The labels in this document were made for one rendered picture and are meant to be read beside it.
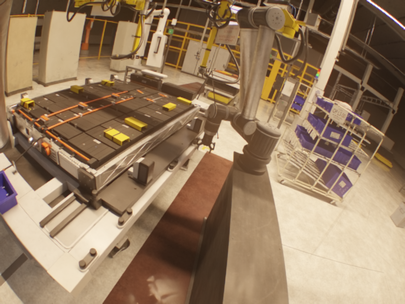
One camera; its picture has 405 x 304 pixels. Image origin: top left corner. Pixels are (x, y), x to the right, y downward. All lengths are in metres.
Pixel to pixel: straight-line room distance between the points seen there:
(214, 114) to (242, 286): 1.04
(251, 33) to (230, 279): 1.38
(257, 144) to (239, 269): 0.86
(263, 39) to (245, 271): 1.19
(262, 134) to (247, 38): 0.67
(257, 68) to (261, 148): 0.55
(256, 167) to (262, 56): 0.79
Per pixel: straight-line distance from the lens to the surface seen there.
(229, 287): 0.83
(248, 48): 1.38
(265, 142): 1.36
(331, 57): 5.21
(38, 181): 1.33
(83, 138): 1.21
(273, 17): 1.18
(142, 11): 2.50
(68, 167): 1.11
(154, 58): 4.84
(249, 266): 0.91
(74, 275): 0.85
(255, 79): 1.21
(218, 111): 1.33
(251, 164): 1.44
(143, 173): 1.05
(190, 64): 11.35
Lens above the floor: 1.62
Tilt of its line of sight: 29 degrees down
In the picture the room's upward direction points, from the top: 19 degrees clockwise
